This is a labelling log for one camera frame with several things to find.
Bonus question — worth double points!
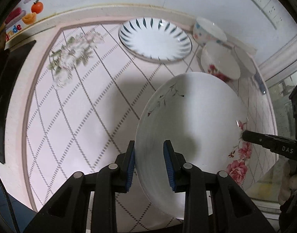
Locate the white plate pink floral rim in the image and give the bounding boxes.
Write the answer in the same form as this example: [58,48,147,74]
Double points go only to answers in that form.
[135,72,252,219]

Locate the white bowl red flowers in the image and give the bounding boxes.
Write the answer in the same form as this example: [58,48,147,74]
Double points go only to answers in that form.
[200,41,241,82]

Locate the plain white bowl blue rim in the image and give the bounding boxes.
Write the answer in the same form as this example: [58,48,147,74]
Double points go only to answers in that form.
[231,46,256,78]

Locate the blue striped white plate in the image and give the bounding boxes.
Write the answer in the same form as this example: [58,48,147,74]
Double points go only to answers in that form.
[118,17,192,63]

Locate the white bowl colourful dots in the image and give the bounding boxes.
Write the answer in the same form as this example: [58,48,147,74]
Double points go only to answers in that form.
[193,17,227,46]

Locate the blue lower cabinet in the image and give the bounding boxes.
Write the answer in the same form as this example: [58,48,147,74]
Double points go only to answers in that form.
[0,179,38,233]

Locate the blue smartphone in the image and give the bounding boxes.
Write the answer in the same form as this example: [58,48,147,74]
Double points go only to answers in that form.
[254,72,267,95]

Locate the colourful wall sticker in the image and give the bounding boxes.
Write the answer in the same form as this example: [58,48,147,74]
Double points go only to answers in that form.
[4,0,44,42]

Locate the white wall power sockets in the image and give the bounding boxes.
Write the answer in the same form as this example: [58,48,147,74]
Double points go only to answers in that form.
[251,0,283,29]

